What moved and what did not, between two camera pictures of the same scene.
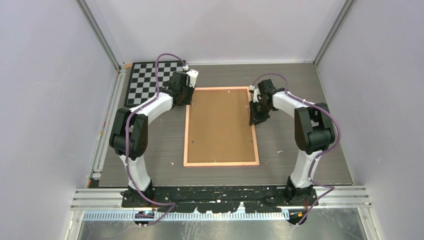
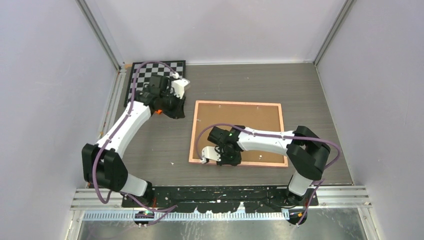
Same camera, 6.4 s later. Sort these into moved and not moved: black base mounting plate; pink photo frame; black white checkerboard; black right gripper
Moved: pink photo frame; black right gripper
Not moved: black white checkerboard; black base mounting plate
